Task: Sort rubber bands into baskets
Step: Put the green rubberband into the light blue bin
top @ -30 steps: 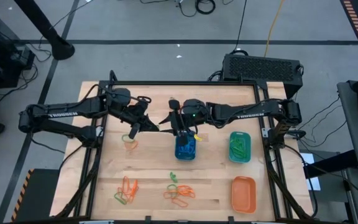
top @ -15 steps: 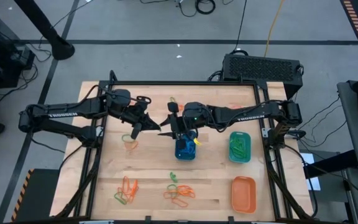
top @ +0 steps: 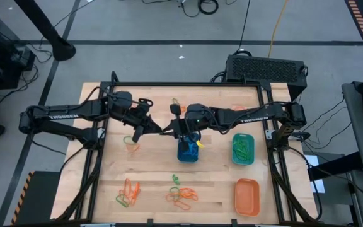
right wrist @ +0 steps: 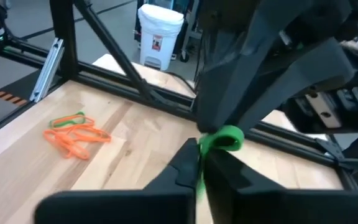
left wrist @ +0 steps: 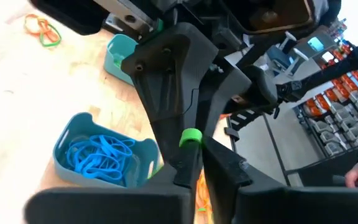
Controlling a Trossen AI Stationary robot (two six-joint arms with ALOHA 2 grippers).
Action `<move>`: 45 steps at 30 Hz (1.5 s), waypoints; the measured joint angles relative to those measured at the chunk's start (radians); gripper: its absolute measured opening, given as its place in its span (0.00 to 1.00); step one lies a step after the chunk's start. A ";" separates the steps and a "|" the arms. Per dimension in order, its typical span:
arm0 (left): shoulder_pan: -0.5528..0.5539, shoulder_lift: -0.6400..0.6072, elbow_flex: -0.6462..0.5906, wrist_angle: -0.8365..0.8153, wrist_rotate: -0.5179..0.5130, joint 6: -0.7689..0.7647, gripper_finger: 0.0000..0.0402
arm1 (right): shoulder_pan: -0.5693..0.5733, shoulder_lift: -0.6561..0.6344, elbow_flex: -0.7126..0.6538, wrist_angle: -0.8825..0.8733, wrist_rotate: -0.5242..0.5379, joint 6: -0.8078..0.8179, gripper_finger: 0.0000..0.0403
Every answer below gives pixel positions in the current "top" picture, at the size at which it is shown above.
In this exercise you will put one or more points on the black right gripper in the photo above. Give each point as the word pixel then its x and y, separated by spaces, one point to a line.
pixel 198 119

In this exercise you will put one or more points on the blue rubber band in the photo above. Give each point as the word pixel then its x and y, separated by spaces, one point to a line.
pixel 194 148
pixel 191 153

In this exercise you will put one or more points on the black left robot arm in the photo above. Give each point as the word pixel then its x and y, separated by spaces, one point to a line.
pixel 68 113

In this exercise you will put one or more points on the orange plastic basket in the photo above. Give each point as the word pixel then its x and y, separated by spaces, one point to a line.
pixel 247 198

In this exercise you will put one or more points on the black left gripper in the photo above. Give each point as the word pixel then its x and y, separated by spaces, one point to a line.
pixel 137 116

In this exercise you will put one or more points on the black pole stand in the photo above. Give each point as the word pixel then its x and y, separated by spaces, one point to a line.
pixel 60 48

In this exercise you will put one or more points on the yellow tape tag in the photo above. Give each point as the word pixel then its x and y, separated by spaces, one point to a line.
pixel 200 144

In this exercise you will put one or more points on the grey desk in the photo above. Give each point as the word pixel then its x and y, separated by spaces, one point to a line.
pixel 362 142

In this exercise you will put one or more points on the white sheet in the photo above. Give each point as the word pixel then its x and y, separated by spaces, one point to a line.
pixel 314 186

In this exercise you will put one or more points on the black mesh computer case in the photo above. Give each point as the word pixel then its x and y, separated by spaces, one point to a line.
pixel 263 71

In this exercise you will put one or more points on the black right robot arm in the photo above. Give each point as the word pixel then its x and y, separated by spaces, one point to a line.
pixel 254 118

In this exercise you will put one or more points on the green plastic basket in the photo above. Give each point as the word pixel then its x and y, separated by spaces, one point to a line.
pixel 252 151

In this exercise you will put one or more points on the blue plastic basket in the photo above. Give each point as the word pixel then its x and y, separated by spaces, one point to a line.
pixel 181 159

